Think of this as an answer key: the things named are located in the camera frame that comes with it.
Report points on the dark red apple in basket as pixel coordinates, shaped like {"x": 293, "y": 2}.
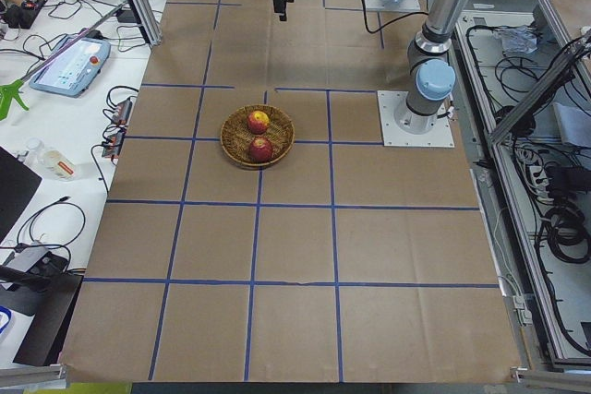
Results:
{"x": 260, "y": 149}

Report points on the green handled reacher tool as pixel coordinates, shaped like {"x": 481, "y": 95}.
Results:
{"x": 10, "y": 92}

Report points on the white power strip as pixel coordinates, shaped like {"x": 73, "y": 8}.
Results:
{"x": 535, "y": 175}

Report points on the round woven wicker basket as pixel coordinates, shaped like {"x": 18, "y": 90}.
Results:
{"x": 236, "y": 137}

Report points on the crumpled white paper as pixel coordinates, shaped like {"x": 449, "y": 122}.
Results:
{"x": 517, "y": 40}

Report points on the clear plastic bottle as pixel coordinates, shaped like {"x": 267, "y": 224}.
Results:
{"x": 51, "y": 159}

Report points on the aluminium frame rail right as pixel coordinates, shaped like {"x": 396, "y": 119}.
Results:
{"x": 551, "y": 80}

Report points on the black monitor corner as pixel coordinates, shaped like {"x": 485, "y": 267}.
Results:
{"x": 19, "y": 183}

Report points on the red yellow apple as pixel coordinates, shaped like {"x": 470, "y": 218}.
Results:
{"x": 258, "y": 122}

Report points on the near blue teach pendant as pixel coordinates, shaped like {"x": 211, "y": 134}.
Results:
{"x": 73, "y": 71}

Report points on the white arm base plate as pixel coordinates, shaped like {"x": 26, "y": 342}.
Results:
{"x": 396, "y": 6}
{"x": 402, "y": 128}

